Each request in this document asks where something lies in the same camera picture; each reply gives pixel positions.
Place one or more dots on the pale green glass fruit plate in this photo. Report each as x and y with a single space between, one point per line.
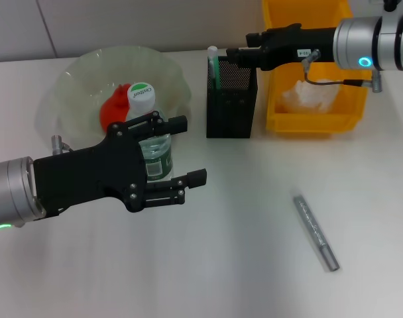
85 79

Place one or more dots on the clear green-label water bottle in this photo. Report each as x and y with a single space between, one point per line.
142 96

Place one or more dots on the white paper ball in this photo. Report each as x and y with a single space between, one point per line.
307 97

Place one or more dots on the orange red fruit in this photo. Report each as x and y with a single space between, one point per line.
112 112

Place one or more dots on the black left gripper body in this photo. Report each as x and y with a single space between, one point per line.
89 175

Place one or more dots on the yellow plastic bin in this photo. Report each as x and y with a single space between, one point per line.
277 99

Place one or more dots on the black mesh pen holder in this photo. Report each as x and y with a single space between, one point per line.
230 109

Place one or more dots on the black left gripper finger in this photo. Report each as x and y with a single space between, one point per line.
197 178
178 125

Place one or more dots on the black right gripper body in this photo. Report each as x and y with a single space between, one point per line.
287 43

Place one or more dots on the grey pen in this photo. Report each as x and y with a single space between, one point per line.
314 228

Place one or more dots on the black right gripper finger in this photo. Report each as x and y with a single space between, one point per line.
243 56
255 39

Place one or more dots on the green pen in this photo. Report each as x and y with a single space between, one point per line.
213 66

